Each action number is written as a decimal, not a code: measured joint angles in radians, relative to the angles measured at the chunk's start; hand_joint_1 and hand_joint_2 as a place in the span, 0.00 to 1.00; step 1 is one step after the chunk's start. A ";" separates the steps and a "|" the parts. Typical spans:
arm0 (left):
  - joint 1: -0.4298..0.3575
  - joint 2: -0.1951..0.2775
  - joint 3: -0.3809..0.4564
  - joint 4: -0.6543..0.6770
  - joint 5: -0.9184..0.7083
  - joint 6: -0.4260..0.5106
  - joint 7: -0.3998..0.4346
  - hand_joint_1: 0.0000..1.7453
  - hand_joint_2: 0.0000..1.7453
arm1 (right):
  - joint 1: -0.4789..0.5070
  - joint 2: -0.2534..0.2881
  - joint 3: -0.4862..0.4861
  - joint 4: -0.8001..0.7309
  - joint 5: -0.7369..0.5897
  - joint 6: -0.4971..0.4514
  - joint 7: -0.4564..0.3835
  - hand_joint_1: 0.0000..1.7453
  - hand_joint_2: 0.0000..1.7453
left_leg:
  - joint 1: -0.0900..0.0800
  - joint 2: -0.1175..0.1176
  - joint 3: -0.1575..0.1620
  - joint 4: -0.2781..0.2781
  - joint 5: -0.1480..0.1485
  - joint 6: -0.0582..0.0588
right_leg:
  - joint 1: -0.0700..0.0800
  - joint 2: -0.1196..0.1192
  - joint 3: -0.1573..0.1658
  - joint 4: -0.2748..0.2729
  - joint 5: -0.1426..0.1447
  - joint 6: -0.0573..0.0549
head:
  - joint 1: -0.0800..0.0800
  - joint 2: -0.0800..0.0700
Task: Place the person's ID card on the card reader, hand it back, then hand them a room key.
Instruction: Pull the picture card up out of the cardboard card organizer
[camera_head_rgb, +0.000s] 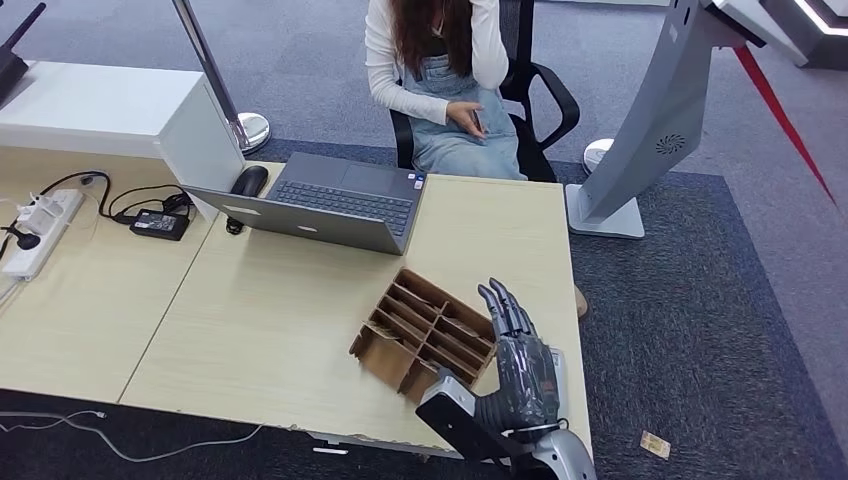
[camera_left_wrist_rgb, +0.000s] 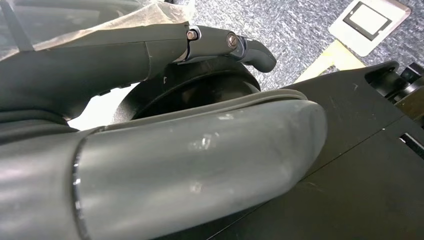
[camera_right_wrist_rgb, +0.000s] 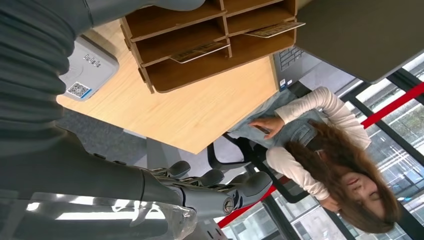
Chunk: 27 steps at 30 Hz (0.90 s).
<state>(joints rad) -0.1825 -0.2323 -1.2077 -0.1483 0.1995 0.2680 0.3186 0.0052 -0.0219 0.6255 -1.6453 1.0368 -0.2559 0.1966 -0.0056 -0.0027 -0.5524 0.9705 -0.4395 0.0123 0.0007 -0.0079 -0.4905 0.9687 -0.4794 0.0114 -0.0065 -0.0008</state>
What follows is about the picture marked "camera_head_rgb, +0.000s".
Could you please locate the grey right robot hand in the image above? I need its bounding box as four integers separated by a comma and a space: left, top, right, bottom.
473, 277, 564, 437

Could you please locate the white card reader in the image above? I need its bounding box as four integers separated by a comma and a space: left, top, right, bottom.
549, 347, 570, 413

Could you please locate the golden yellow card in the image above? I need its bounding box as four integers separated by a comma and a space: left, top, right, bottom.
639, 430, 672, 461

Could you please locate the person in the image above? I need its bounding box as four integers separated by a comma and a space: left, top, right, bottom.
364, 0, 528, 181

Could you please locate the person's right hand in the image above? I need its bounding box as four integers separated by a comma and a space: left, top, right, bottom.
447, 101, 489, 141

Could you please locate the brown cardboard divider organizer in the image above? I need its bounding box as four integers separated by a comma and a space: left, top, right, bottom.
349, 266, 498, 407

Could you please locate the dark blue floor rug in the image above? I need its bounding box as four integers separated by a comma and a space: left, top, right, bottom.
248, 137, 848, 480

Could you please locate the black office chair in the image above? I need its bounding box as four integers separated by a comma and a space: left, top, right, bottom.
389, 0, 582, 183

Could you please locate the white round stanchion base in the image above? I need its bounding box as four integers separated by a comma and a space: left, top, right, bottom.
582, 137, 616, 175

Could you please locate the grey open laptop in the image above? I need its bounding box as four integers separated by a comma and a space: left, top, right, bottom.
182, 152, 429, 257

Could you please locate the grey kiosk stand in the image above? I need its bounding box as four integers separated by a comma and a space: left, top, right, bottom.
564, 0, 810, 240

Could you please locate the black computer mouse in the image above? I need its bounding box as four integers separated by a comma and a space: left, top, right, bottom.
229, 165, 270, 199

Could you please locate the red barrier belt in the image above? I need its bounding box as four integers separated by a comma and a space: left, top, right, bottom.
731, 44, 839, 207

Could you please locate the black laptop power brick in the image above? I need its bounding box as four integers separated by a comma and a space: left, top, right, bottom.
129, 208, 191, 242

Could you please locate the dark stand with light strip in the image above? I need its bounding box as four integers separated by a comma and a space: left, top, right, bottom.
758, 0, 848, 71

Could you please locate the white power strip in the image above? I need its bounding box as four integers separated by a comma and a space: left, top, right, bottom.
1, 188, 85, 283

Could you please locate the white cabinet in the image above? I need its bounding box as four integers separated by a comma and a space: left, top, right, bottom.
0, 61, 246, 223

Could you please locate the white plug-in charger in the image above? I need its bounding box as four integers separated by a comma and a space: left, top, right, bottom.
16, 195, 65, 237

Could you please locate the black power plug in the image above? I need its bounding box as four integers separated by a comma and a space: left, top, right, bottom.
1, 225, 42, 253

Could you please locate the black router with antenna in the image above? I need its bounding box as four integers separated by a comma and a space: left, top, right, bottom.
0, 3, 48, 107

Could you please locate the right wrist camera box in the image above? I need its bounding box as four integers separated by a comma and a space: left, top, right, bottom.
415, 368, 531, 465

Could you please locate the chrome stanchion post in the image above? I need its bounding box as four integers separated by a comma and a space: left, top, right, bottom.
170, 0, 272, 156

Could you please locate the black bundled adapter cord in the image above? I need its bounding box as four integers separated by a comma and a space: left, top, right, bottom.
107, 184, 195, 227

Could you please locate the white floor cable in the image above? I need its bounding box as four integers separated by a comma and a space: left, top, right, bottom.
0, 410, 265, 465

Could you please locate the black power cable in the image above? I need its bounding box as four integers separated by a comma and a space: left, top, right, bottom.
39, 170, 115, 220

